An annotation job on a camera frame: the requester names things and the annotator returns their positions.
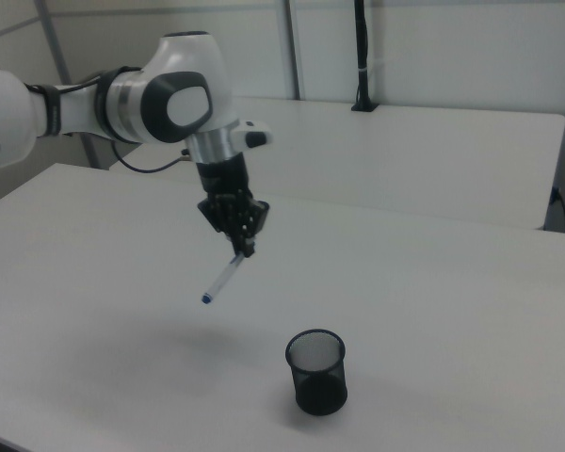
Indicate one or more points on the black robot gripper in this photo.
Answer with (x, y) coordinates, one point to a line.
(223, 176)

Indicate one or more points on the blue and white marker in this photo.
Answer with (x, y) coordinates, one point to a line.
(221, 280)

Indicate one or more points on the white side table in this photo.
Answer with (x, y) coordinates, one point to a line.
(405, 160)

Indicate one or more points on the black camera pole with tie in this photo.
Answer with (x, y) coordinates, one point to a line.
(363, 56)

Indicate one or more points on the black mesh pen cup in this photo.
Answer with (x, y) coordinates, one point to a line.
(318, 376)

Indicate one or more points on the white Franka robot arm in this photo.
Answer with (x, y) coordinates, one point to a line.
(183, 85)

